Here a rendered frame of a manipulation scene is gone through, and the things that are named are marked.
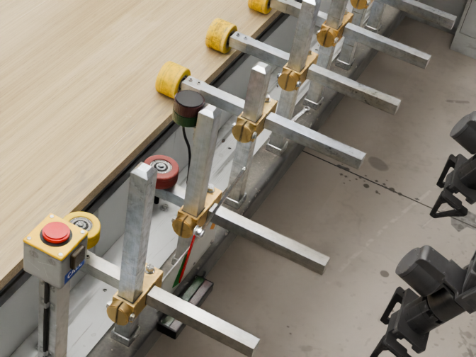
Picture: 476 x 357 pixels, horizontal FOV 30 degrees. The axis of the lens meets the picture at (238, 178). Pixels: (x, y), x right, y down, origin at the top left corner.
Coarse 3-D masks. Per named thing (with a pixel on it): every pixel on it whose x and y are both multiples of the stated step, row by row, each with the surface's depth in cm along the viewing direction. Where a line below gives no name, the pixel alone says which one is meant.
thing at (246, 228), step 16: (160, 192) 197; (176, 192) 196; (224, 208) 194; (224, 224) 193; (240, 224) 192; (256, 224) 192; (256, 240) 192; (272, 240) 190; (288, 240) 190; (288, 256) 190; (304, 256) 188; (320, 256) 188; (320, 272) 188
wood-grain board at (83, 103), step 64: (0, 0) 234; (64, 0) 239; (128, 0) 244; (192, 0) 249; (0, 64) 214; (64, 64) 218; (128, 64) 222; (192, 64) 226; (0, 128) 196; (64, 128) 200; (128, 128) 203; (0, 192) 182; (64, 192) 185; (0, 256) 169
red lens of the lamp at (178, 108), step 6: (186, 90) 176; (174, 96) 174; (174, 102) 174; (204, 102) 174; (174, 108) 174; (180, 108) 173; (186, 108) 172; (192, 108) 172; (198, 108) 173; (180, 114) 174; (186, 114) 173; (192, 114) 173
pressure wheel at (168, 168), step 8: (152, 160) 196; (160, 160) 196; (168, 160) 196; (160, 168) 194; (168, 168) 195; (176, 168) 195; (160, 176) 192; (168, 176) 192; (176, 176) 194; (160, 184) 193; (168, 184) 194
